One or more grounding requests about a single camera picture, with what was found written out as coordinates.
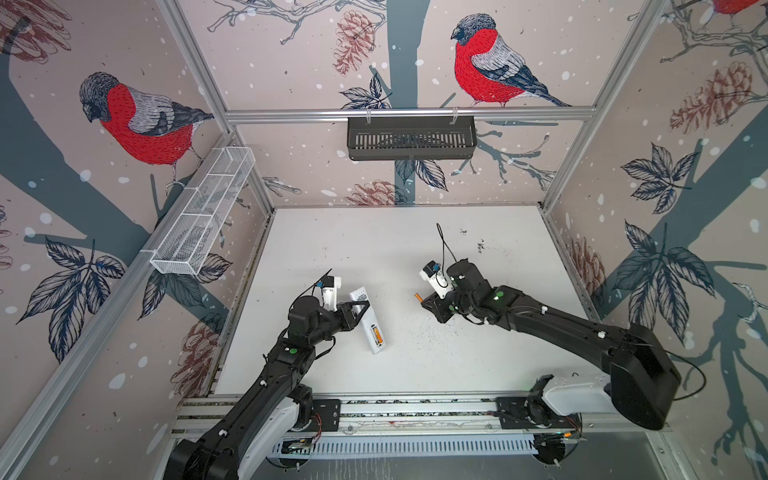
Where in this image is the aluminium front rail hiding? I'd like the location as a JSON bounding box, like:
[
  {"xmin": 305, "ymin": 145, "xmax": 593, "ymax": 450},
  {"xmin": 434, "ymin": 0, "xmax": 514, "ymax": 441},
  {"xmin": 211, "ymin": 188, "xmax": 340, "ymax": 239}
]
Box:
[{"xmin": 173, "ymin": 391, "xmax": 670, "ymax": 438}]

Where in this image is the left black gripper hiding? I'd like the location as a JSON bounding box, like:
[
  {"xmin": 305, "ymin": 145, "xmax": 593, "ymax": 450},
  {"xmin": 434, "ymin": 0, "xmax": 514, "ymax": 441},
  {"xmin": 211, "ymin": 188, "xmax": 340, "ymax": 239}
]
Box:
[{"xmin": 307, "ymin": 299, "xmax": 369, "ymax": 348}]

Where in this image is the black wall basket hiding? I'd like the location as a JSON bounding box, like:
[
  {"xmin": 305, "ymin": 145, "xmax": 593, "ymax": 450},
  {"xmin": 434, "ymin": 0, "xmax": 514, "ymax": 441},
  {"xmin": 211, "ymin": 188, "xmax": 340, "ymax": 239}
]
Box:
[{"xmin": 347, "ymin": 116, "xmax": 478, "ymax": 161}]

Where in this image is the aluminium top crossbar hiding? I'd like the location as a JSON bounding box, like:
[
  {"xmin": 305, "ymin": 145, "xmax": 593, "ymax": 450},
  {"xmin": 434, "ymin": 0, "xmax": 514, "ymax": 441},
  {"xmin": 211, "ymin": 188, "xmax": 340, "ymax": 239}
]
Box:
[{"xmin": 224, "ymin": 106, "xmax": 597, "ymax": 125}]

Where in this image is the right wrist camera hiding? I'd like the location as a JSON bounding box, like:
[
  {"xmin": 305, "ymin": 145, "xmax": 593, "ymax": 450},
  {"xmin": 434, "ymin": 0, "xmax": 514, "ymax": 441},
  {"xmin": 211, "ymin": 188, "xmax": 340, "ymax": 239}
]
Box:
[{"xmin": 420, "ymin": 261, "xmax": 453, "ymax": 299}]

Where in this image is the white remote control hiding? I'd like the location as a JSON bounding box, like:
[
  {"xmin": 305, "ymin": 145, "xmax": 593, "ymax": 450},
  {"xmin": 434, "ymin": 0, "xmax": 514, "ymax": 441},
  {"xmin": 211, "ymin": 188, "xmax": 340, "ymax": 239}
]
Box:
[{"xmin": 349, "ymin": 287, "xmax": 386, "ymax": 355}]

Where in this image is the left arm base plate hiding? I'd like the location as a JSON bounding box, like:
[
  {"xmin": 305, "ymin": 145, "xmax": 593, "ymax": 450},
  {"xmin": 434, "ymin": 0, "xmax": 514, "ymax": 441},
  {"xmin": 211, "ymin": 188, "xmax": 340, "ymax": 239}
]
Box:
[{"xmin": 290, "ymin": 399, "xmax": 341, "ymax": 433}]

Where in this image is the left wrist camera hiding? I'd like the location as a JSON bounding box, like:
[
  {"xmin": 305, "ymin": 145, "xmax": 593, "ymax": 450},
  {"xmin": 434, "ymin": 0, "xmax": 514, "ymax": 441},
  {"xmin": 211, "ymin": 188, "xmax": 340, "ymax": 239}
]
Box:
[{"xmin": 317, "ymin": 275, "xmax": 342, "ymax": 311}]

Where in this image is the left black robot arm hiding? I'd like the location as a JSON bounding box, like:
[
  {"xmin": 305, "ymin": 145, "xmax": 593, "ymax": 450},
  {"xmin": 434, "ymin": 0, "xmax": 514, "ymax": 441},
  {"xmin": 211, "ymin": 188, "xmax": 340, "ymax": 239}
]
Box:
[{"xmin": 163, "ymin": 296, "xmax": 370, "ymax": 479}]

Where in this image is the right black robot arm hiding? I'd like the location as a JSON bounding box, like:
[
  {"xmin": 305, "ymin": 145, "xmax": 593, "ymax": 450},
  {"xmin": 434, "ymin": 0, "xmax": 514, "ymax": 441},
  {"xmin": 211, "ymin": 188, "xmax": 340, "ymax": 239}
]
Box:
[{"xmin": 419, "ymin": 259, "xmax": 681, "ymax": 431}]

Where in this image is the white wire mesh basket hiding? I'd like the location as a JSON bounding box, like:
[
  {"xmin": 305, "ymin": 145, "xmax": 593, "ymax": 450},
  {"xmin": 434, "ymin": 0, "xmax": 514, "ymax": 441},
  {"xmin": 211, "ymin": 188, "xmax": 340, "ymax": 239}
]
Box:
[{"xmin": 150, "ymin": 146, "xmax": 255, "ymax": 276}]

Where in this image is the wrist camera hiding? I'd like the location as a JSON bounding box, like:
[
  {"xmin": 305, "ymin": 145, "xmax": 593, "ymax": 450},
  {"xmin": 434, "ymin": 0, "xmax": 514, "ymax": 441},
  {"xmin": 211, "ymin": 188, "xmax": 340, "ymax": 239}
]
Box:
[
  {"xmin": 317, "ymin": 275, "xmax": 342, "ymax": 311},
  {"xmin": 420, "ymin": 261, "xmax": 453, "ymax": 299}
]

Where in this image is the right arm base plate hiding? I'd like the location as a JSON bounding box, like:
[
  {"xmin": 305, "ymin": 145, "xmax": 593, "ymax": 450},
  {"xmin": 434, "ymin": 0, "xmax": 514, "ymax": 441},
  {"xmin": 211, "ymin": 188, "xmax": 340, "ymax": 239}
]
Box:
[{"xmin": 495, "ymin": 397, "xmax": 581, "ymax": 430}]

